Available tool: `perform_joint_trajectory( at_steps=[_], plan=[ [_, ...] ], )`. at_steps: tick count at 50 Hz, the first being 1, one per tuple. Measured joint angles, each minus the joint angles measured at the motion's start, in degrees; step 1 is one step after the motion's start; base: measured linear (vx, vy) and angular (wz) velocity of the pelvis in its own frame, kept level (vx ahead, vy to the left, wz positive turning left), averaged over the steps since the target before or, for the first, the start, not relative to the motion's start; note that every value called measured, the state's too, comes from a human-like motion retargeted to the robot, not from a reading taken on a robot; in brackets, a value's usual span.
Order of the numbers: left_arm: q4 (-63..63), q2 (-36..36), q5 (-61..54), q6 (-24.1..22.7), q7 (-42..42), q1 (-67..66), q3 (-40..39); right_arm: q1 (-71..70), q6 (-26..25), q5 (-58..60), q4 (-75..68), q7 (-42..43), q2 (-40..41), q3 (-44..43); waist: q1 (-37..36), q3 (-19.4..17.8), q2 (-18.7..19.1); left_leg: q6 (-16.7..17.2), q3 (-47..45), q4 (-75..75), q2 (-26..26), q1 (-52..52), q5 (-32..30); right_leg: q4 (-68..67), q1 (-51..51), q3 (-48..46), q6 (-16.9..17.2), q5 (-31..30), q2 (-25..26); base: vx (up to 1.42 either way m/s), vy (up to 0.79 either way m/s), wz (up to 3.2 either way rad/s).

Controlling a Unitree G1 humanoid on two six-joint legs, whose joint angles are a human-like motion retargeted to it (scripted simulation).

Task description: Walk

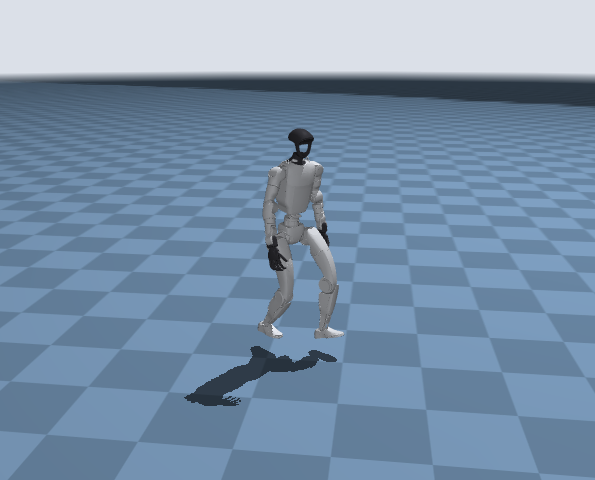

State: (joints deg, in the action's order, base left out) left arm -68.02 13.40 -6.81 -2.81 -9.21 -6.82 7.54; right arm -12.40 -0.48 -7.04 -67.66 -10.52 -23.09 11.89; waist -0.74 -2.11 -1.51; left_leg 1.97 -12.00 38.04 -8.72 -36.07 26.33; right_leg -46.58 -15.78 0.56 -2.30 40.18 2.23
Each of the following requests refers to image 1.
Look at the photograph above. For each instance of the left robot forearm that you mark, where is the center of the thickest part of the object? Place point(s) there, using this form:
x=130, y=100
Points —
x=319, y=214

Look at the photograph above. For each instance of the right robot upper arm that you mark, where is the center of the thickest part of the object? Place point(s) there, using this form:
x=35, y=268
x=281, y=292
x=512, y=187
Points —
x=275, y=176

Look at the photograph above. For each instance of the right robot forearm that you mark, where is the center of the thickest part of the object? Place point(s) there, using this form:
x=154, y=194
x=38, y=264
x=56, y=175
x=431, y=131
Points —
x=270, y=225

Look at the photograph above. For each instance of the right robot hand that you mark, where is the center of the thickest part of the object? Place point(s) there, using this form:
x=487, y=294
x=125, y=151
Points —
x=274, y=256

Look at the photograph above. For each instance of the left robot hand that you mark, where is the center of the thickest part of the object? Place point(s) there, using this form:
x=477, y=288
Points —
x=323, y=233

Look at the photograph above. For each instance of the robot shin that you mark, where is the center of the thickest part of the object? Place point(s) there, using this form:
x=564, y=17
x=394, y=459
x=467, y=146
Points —
x=327, y=303
x=275, y=308

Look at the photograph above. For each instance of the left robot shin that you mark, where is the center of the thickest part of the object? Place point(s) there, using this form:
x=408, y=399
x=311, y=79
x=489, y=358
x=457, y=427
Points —
x=327, y=303

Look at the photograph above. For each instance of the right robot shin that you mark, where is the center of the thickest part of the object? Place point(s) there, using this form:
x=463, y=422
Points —
x=275, y=308

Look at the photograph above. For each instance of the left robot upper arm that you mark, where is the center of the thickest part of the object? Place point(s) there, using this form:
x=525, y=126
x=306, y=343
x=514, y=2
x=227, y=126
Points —
x=316, y=195

